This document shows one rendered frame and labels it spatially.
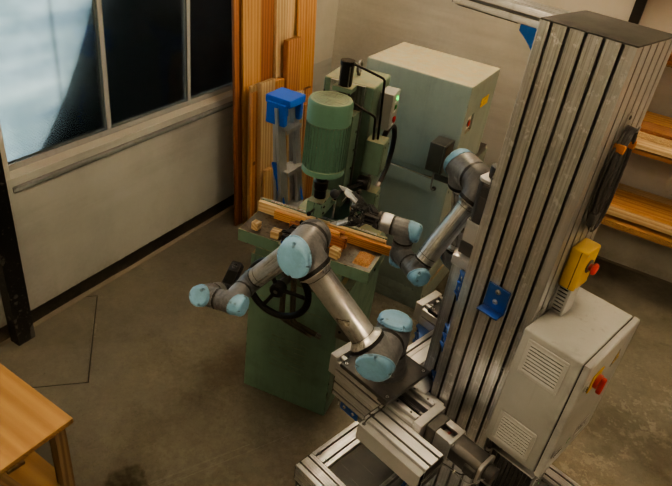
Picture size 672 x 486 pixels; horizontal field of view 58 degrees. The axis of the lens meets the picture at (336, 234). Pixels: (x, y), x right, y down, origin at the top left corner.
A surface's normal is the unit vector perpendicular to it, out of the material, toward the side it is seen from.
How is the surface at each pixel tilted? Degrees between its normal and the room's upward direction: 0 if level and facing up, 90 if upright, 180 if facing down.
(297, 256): 86
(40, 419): 0
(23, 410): 0
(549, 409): 90
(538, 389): 90
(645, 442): 0
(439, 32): 90
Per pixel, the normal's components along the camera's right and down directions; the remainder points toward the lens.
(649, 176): -0.51, 0.41
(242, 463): 0.12, -0.83
